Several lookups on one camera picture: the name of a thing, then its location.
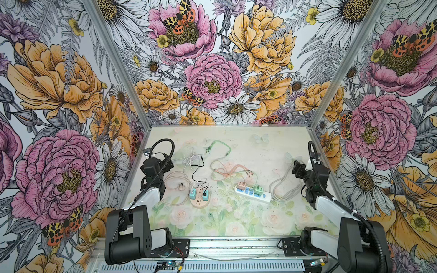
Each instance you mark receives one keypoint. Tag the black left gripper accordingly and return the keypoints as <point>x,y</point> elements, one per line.
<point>164,163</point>

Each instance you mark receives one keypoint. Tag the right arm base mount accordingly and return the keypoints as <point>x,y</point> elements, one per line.
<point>294,247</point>

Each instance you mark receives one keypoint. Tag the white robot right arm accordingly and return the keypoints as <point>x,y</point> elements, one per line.
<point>360,246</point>

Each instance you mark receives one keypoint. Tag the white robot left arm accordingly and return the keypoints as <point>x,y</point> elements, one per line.
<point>128,232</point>

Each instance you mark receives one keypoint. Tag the teal charger plug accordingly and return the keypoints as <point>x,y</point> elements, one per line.
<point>205,195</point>
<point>193,194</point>

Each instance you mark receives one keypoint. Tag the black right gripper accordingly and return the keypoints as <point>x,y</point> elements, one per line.
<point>299,168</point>

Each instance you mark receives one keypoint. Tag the aluminium front rail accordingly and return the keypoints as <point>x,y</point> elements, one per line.
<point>229,255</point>

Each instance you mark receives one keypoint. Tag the white blue power strip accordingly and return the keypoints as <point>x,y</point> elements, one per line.
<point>252,193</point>

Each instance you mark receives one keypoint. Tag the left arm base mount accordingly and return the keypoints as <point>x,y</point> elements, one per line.
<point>181,248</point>

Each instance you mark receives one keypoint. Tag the green charger plug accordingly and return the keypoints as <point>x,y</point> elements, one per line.
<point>258,189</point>

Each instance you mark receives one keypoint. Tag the pink brown charger plug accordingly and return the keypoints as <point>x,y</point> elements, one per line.
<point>241,186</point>

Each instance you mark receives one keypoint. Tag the round pink power socket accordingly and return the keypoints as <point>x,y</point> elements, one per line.
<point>198,202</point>

